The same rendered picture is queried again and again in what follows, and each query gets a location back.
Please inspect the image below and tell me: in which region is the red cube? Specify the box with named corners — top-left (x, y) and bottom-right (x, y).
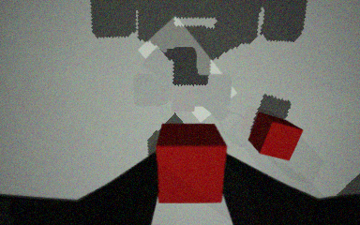
top-left (248, 112), bottom-right (304, 160)
top-left (156, 124), bottom-right (227, 203)

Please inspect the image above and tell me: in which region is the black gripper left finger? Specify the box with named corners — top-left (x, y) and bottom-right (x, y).
top-left (0, 154), bottom-right (159, 225)

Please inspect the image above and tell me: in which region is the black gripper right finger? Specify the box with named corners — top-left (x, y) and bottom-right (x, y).
top-left (222, 153), bottom-right (360, 225)

